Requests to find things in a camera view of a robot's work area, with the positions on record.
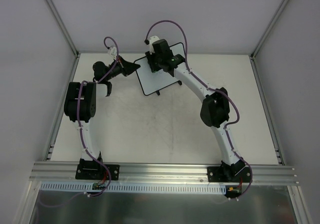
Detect white whiteboard black frame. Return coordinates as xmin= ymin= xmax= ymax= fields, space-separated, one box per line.
xmin=133 ymin=55 xmax=181 ymax=96

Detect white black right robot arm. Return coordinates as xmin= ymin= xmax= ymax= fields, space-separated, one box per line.
xmin=144 ymin=36 xmax=246 ymax=182

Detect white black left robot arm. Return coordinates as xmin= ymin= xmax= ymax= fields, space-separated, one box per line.
xmin=64 ymin=56 xmax=141 ymax=179

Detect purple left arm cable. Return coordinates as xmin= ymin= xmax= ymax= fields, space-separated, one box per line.
xmin=37 ymin=36 xmax=121 ymax=207

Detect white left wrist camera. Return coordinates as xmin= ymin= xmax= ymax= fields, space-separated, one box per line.
xmin=108 ymin=46 xmax=118 ymax=59

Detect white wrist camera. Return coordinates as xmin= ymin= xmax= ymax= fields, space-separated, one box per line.
xmin=149 ymin=36 xmax=160 ymax=54
xmin=108 ymin=46 xmax=118 ymax=59

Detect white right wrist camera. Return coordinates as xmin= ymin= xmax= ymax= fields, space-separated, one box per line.
xmin=149 ymin=36 xmax=160 ymax=54

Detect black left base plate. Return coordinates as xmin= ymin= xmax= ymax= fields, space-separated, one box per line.
xmin=75 ymin=159 xmax=120 ymax=180

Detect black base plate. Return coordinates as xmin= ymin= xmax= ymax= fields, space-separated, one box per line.
xmin=206 ymin=166 xmax=252 ymax=183
xmin=75 ymin=159 xmax=120 ymax=180

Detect white slotted cable duct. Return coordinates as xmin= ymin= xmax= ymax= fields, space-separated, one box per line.
xmin=39 ymin=181 xmax=227 ymax=195

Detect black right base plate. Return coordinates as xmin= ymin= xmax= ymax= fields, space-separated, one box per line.
xmin=206 ymin=166 xmax=252 ymax=183

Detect aluminium mounting rail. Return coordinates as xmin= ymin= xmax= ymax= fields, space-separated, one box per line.
xmin=29 ymin=161 xmax=300 ymax=186

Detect aluminium frame posts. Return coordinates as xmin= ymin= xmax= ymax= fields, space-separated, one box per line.
xmin=0 ymin=0 xmax=320 ymax=224

